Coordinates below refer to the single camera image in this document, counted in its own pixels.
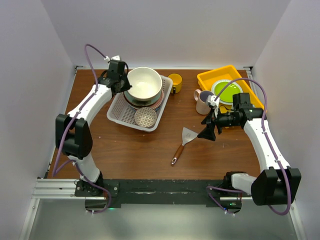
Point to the white bowl patterned inside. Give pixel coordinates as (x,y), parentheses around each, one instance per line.
(145,83)

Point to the green plate white rim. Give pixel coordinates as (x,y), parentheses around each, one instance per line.
(226,97)

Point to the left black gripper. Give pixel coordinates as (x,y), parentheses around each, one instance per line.
(127,85)

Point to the yellow mug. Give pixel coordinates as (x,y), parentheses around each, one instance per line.
(177,81)

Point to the dark red rimmed plate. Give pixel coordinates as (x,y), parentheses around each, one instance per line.
(127,100)

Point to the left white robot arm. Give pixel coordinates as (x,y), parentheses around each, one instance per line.
(72,130)

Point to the mint green flower plate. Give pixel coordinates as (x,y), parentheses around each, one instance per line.
(130,97)

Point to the pink mug purple interior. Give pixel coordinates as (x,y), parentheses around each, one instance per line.
(200,96)

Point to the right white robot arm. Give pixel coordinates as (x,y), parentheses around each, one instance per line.
(277,183)

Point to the small brown patterned bowl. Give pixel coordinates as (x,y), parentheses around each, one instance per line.
(145,117)

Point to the wooden handle metal scraper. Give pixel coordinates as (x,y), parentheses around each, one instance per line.
(187,136)

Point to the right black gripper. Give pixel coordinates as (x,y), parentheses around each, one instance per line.
(208,133)

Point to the pink polka dot plate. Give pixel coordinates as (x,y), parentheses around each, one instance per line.
(154,106)

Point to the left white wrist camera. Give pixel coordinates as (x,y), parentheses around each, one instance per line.
(108,59)

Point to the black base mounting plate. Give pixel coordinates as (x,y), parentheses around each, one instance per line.
(171,192)

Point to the white perforated plastic basket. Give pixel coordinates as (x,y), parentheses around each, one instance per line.
(121,113)

